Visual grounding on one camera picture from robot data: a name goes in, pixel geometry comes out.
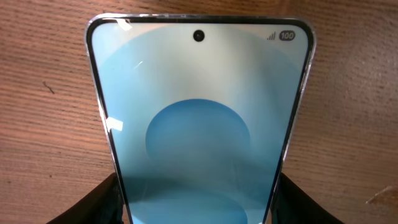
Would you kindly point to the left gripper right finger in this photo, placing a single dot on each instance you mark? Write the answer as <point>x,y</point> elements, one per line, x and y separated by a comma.
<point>292,205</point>

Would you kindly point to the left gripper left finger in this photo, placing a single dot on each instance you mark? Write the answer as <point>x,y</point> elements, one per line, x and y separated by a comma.
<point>103,205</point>

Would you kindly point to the smartphone with blue screen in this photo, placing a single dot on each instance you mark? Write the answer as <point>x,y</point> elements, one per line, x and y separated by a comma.
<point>198,110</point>

